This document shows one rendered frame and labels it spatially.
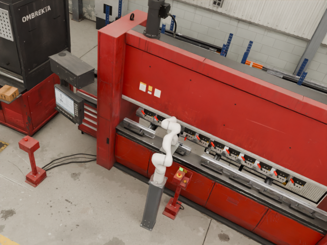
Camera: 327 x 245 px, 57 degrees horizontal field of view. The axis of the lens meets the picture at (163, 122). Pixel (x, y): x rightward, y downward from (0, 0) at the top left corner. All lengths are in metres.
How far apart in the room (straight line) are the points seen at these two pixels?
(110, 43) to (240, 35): 4.71
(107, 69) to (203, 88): 1.17
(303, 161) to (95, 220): 2.77
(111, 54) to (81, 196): 2.16
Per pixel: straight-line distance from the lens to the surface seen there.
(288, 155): 3.67
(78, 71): 3.52
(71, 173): 4.95
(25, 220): 4.59
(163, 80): 3.63
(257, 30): 7.65
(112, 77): 3.76
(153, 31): 3.53
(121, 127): 4.38
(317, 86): 5.56
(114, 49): 3.55
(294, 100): 3.25
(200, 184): 4.27
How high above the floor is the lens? 3.88
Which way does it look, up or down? 41 degrees down
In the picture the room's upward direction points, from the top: 12 degrees clockwise
